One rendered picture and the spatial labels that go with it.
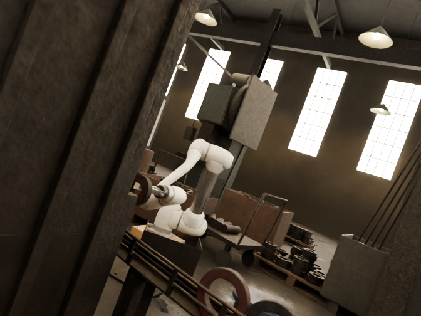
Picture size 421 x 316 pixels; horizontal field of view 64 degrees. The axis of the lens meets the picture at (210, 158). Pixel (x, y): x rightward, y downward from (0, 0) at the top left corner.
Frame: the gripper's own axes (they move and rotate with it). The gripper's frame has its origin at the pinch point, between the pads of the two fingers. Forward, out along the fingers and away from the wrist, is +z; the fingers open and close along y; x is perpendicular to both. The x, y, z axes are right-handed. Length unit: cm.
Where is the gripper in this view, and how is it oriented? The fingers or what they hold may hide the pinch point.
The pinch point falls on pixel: (140, 186)
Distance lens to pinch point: 172.5
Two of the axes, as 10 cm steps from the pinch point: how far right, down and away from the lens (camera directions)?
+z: -4.4, -2.3, -8.7
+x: 3.8, -9.2, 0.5
